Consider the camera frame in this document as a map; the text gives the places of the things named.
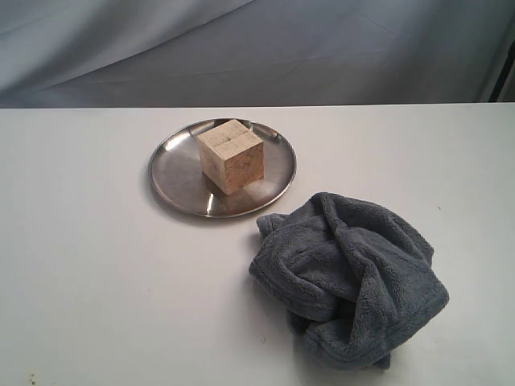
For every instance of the light wooden cube block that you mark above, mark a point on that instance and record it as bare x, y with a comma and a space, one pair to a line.
231, 155

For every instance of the grey fabric backdrop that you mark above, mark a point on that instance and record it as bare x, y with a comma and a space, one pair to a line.
68, 54

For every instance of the black stand pole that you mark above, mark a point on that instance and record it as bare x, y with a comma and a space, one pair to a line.
503, 75

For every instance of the round stainless steel plate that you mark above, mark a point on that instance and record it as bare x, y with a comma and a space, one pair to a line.
177, 179

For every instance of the grey fleece towel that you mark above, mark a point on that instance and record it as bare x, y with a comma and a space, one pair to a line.
356, 278

